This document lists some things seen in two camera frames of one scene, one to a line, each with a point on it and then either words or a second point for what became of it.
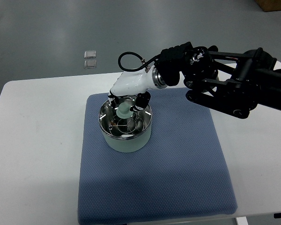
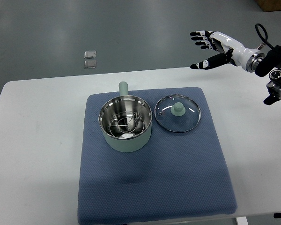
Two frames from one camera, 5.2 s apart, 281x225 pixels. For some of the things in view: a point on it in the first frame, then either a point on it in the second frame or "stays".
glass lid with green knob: x=123 y=122 → x=177 y=113
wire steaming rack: x=127 y=126 stays
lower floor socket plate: x=90 y=63 stays
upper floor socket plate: x=90 y=54 stays
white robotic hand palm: x=134 y=82 → x=247 y=58
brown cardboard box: x=271 y=5 stays
